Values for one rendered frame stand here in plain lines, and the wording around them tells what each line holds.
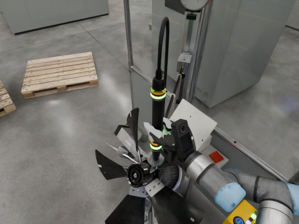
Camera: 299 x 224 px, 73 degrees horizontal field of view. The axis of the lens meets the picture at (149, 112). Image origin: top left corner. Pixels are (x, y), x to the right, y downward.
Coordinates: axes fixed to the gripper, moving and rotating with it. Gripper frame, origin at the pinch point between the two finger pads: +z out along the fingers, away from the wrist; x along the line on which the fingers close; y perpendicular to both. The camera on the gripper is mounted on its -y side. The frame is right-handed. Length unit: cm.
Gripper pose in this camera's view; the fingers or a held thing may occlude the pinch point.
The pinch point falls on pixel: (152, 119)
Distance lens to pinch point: 70.7
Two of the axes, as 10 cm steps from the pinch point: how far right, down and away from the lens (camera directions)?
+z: -6.2, -5.5, 5.6
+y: 0.0, 7.1, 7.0
